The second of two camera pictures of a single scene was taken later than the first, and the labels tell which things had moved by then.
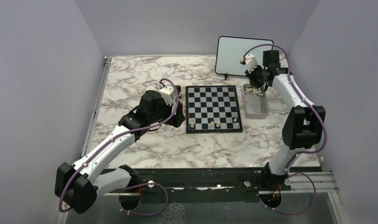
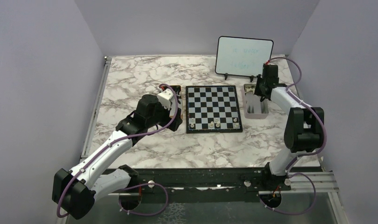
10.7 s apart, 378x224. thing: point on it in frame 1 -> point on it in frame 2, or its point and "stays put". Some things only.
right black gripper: [250, 76] -> [257, 92]
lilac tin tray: [255, 106] stays put
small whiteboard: [229, 51] stays put
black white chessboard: [212, 109] stays put
